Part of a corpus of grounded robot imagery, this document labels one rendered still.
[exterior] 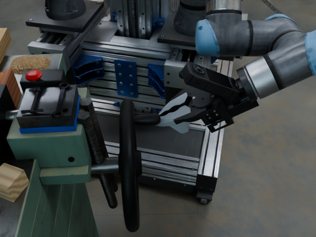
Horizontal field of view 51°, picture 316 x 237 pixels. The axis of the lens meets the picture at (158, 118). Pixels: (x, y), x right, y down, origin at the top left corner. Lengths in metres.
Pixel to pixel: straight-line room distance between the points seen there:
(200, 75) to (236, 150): 1.30
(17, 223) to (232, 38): 0.52
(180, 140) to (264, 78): 1.01
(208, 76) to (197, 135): 1.03
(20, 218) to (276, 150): 1.56
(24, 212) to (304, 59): 0.55
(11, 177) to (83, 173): 0.13
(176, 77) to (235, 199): 0.79
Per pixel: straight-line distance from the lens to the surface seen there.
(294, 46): 0.66
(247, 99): 0.68
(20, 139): 0.64
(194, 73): 0.60
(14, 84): 0.80
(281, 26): 0.73
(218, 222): 1.61
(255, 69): 0.65
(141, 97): 1.37
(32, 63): 0.90
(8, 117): 0.69
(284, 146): 1.98
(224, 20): 0.70
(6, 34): 1.03
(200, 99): 0.66
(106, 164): 0.73
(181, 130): 0.70
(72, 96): 0.63
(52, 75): 0.68
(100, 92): 1.43
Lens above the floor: 1.39
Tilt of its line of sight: 44 degrees down
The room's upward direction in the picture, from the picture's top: straight up
